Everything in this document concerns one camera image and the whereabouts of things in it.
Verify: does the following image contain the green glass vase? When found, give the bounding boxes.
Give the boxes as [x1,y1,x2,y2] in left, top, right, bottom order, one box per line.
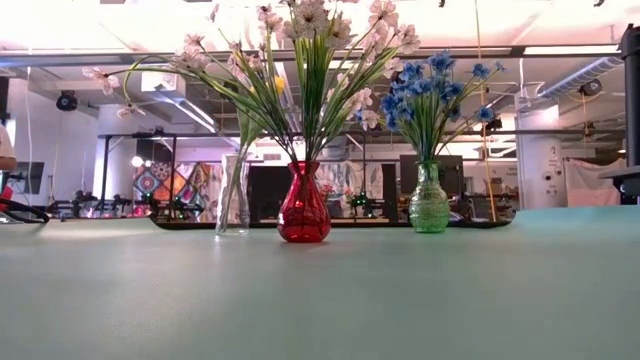
[408,160,451,235]

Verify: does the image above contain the silver ventilation duct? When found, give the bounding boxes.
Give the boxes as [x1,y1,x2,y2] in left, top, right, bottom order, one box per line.
[537,56,626,101]

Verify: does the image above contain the black curved cable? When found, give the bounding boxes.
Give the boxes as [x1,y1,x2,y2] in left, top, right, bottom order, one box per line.
[0,197,51,224]

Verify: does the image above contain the floral printed cloth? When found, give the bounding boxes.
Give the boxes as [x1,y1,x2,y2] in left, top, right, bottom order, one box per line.
[314,160,385,217]

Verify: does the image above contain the white pillar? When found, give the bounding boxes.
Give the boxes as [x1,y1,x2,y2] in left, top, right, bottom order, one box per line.
[514,102,569,211]

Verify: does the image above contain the white flower stem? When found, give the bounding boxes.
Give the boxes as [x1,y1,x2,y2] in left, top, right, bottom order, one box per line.
[257,0,356,164]

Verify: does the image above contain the clear glass vase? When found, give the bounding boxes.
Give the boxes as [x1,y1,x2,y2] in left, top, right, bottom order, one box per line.
[214,153,251,238]

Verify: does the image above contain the colourful patchwork quilt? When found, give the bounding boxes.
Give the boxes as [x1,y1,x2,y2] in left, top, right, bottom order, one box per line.
[132,161,221,221]

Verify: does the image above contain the white hanging sheet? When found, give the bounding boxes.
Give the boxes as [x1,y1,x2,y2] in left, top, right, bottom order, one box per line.
[563,157,627,209]

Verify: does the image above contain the black cabinet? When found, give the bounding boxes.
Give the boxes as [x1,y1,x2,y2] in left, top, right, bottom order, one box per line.
[247,164,294,224]

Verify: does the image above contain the red glass vase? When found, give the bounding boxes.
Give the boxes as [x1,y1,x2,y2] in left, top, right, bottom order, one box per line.
[276,160,333,245]

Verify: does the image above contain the black ceiling spotlight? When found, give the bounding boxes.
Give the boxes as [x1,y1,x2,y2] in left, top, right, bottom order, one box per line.
[579,78,604,98]
[55,90,79,113]

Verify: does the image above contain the green table mat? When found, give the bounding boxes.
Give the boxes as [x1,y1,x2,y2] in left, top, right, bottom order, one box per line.
[0,204,640,360]

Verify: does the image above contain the black metal rack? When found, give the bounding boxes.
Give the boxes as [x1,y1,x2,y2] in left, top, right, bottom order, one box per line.
[97,129,369,221]

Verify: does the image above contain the dark side monitor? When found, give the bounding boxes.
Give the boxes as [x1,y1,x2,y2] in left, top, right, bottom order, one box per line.
[9,161,45,196]

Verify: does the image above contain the black background monitor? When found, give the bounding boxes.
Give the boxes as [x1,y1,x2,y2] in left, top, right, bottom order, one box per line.
[398,153,465,201]

